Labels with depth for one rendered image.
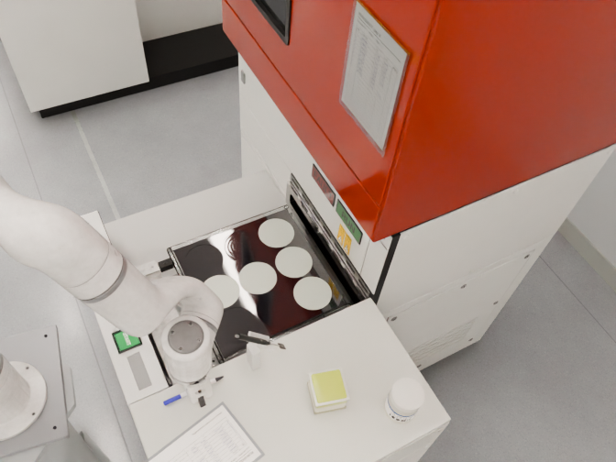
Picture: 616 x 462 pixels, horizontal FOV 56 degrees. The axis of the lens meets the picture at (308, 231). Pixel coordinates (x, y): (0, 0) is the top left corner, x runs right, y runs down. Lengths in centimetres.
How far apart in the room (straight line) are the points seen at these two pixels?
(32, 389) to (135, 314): 68
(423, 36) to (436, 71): 7
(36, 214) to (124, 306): 19
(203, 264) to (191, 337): 58
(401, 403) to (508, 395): 134
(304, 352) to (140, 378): 37
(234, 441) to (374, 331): 42
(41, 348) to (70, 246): 82
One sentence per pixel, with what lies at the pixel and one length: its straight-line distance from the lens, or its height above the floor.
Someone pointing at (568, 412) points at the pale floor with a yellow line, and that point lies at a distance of 266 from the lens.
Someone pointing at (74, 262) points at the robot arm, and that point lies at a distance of 85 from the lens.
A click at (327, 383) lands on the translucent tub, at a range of 130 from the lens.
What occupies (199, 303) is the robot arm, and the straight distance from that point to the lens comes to 109.
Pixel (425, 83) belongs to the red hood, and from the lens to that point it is 96.
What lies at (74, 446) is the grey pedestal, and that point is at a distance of 189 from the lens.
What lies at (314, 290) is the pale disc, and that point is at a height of 90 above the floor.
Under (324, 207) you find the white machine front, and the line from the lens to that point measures 155.
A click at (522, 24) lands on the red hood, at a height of 171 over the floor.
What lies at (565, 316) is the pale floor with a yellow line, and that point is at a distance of 287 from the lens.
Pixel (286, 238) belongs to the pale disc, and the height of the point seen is 90.
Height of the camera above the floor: 223
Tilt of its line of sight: 54 degrees down
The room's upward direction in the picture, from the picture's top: 7 degrees clockwise
